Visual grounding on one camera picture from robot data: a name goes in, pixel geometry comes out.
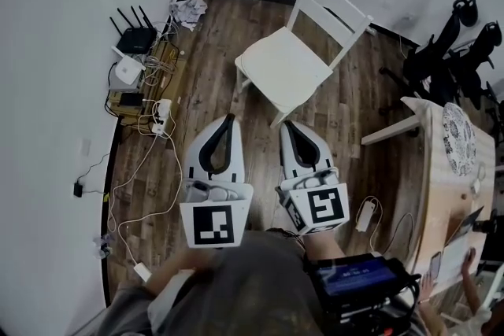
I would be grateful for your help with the black router with antennas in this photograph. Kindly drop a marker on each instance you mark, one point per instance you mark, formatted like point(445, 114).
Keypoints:
point(136, 39)

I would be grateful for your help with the person's grey shirt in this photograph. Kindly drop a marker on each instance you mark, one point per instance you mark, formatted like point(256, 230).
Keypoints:
point(244, 287)

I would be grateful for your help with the black and white patterned plate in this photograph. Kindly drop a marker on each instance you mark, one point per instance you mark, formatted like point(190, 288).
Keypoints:
point(458, 137)

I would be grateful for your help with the dark smartphone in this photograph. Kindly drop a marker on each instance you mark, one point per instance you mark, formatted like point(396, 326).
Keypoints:
point(434, 265)

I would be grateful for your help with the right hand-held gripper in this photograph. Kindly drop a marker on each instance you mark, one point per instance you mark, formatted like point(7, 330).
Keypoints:
point(325, 208)

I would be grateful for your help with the white wooden chair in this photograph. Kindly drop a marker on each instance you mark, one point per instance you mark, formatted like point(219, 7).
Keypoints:
point(334, 12)

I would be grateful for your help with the light wooden table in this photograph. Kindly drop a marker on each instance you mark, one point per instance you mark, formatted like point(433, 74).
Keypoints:
point(437, 185)

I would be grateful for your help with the brown cardboard box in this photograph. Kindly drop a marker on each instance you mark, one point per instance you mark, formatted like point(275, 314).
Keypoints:
point(173, 78)

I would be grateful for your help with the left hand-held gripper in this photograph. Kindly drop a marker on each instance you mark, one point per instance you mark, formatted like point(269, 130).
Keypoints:
point(214, 224)

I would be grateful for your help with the crumpled clear plastic wrapper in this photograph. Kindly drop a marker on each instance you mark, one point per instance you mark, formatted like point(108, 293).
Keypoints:
point(102, 246)

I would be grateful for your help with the white plug adapter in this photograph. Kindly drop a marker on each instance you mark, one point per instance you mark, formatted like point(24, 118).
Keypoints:
point(142, 272)

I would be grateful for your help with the white paper sheet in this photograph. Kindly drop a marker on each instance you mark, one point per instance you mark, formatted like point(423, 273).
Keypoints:
point(454, 259)

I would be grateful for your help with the grey flat box device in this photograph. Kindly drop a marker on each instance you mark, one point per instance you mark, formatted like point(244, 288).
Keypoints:
point(118, 84)

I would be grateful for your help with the black office chair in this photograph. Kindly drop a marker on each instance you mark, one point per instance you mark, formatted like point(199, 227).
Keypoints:
point(433, 63)
point(474, 63)

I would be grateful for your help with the person's left forearm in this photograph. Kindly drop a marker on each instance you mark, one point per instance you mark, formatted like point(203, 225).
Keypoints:
point(177, 267)

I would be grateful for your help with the white router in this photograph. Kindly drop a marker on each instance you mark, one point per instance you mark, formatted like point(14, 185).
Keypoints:
point(127, 69)

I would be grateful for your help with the white flat charger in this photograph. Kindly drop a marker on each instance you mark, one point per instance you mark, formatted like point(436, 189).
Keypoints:
point(366, 214)

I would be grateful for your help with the black waist-mounted screen device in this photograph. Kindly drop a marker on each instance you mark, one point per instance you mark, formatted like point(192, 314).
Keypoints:
point(354, 279)

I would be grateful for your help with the black power adapter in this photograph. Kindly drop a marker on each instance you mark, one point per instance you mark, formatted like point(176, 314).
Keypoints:
point(78, 189)

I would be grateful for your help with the crumpled white paper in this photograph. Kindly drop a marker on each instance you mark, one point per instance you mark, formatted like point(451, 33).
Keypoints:
point(189, 9)

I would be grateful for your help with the white power strip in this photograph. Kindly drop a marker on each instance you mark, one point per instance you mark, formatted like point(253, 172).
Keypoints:
point(161, 114)

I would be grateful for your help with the person's right forearm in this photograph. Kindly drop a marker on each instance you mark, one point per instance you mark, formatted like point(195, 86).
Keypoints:
point(323, 244)

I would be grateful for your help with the small black box device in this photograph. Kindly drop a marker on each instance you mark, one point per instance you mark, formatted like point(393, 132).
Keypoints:
point(131, 99)

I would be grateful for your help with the white wooden plank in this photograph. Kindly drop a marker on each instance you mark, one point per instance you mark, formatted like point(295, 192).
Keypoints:
point(390, 130)

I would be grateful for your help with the dark laptop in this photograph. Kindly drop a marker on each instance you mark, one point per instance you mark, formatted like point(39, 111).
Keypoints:
point(464, 226)

